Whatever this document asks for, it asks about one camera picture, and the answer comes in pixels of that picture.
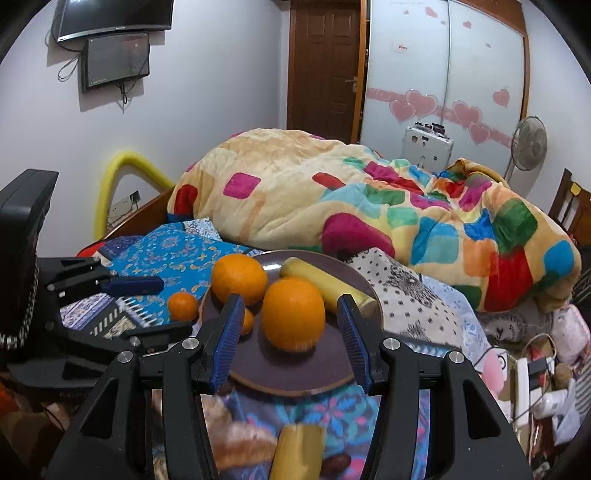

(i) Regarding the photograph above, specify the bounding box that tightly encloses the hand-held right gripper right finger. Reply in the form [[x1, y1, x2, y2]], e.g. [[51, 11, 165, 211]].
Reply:
[[336, 294, 532, 480]]

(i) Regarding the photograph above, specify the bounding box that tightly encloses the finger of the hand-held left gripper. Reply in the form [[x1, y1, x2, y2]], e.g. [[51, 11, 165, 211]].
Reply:
[[60, 320, 194, 358], [46, 257, 165, 298]]

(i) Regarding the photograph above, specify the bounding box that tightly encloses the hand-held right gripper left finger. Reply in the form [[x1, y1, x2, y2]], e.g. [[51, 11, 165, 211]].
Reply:
[[44, 294, 245, 480]]

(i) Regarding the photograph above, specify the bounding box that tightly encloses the dark purple plate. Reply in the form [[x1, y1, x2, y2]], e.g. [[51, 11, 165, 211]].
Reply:
[[198, 250, 384, 398]]

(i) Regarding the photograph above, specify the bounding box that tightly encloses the large orange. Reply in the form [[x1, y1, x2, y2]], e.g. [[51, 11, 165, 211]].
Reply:
[[211, 254, 269, 306], [262, 278, 326, 352]]

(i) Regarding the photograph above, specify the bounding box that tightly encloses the blue patterned cloth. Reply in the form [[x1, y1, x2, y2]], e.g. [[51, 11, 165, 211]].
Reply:
[[60, 219, 262, 342]]

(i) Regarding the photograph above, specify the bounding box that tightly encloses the yellow banana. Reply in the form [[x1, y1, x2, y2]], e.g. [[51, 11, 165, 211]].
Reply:
[[269, 425, 325, 480], [279, 257, 378, 318]]

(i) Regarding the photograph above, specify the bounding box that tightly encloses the white black-patterned pillow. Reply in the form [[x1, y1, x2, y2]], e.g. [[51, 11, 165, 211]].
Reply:
[[344, 248, 465, 352]]

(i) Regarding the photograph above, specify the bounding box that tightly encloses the blue flowered blanket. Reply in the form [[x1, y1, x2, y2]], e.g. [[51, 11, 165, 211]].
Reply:
[[148, 381, 430, 480]]

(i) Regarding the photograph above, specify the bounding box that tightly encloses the yellow foam tube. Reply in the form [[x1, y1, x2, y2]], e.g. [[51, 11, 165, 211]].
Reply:
[[93, 151, 176, 241]]

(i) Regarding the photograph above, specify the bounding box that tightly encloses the dark brown date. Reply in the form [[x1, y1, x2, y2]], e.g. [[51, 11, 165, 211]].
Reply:
[[321, 453, 352, 476]]

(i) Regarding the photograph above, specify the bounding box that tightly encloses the pink plush toy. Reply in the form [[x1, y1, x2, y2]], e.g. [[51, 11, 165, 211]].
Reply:
[[480, 351, 507, 398]]

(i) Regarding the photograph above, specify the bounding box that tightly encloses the colourful checked blanket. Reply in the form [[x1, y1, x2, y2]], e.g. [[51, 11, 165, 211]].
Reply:
[[167, 128, 581, 312]]

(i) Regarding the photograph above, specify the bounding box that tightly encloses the white appliance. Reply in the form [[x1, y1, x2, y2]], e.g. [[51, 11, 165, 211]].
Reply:
[[514, 355, 575, 422]]

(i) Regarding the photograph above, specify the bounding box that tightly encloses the white box device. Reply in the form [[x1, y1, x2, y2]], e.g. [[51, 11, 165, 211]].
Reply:
[[401, 122, 454, 172]]

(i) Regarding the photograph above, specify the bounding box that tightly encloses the pink bag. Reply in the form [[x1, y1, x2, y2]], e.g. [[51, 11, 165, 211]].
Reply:
[[553, 305, 591, 366]]

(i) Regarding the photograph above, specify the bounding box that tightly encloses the brown wooden chair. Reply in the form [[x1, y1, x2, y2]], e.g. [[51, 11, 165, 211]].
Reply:
[[547, 168, 591, 241]]

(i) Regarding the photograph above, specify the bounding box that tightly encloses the white standing fan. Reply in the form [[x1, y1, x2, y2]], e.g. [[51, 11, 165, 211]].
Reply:
[[503, 115, 548, 183]]

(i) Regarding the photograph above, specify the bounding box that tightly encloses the brown wooden door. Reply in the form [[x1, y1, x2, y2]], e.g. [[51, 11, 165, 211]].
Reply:
[[287, 0, 366, 144]]

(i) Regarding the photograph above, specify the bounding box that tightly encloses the white wardrobe with pink hearts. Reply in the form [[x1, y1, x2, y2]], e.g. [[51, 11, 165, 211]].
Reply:
[[360, 0, 531, 185]]

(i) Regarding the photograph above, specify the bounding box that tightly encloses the wooden bed frame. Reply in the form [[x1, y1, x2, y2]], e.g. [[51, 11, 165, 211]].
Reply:
[[99, 185, 177, 241]]

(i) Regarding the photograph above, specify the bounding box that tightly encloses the white wall socket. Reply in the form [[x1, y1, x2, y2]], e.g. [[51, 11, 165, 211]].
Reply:
[[108, 190, 142, 217]]

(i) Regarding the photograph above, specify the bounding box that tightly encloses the black monitor cable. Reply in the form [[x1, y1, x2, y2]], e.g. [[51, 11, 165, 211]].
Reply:
[[58, 44, 83, 83]]

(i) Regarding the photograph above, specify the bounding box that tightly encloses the small black wall monitor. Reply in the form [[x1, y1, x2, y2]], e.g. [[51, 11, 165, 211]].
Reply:
[[82, 32, 151, 93]]

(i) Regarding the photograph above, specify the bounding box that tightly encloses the black wall television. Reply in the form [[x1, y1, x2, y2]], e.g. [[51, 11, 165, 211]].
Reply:
[[52, 0, 175, 43]]

